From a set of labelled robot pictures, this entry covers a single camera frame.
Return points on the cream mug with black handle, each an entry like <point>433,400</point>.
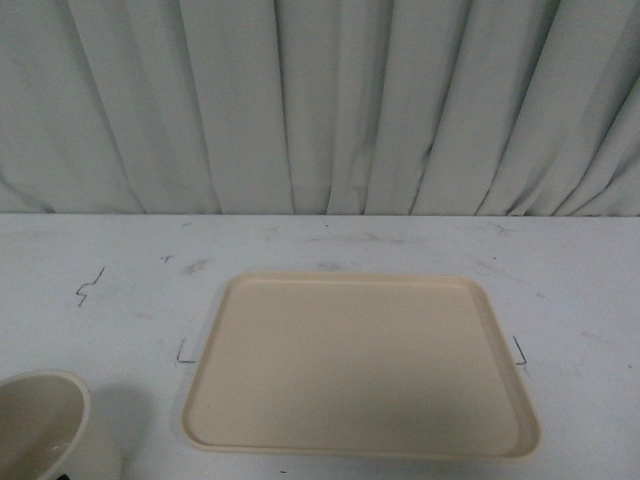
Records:
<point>51,429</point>

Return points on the beige plastic tray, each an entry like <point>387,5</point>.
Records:
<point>366,365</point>

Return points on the white pleated curtain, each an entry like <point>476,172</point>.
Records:
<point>419,108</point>

